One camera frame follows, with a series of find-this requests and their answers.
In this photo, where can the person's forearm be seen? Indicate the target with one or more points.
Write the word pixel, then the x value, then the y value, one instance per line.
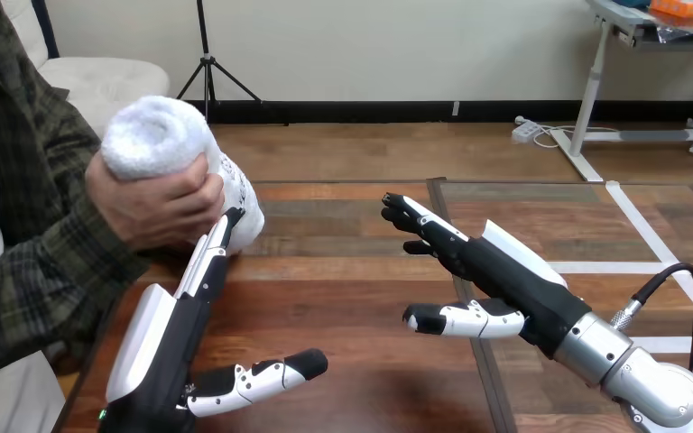
pixel 47 299

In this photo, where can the foil sheet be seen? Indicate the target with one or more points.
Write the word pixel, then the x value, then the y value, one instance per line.
pixel 672 31

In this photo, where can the person's body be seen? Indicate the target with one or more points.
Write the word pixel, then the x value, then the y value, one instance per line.
pixel 18 131

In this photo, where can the white cushioned chair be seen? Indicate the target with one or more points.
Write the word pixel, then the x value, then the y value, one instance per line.
pixel 107 81

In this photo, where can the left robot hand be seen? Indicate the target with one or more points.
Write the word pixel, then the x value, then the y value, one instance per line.
pixel 161 358

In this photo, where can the white desk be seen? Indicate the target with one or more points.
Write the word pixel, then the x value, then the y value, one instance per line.
pixel 590 89

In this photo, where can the orange thing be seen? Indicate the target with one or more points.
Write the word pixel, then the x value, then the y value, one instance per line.
pixel 684 6

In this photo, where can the person's hand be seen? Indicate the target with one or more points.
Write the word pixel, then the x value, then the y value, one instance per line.
pixel 149 209

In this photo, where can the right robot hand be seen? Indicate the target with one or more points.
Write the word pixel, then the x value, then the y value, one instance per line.
pixel 514 281

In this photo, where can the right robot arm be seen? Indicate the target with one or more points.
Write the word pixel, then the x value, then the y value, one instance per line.
pixel 645 382

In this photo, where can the white towel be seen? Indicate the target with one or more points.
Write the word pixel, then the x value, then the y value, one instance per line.
pixel 155 134

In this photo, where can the white power strip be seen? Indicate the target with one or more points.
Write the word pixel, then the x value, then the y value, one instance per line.
pixel 524 131

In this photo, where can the black tripod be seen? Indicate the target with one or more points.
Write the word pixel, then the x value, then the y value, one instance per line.
pixel 207 66

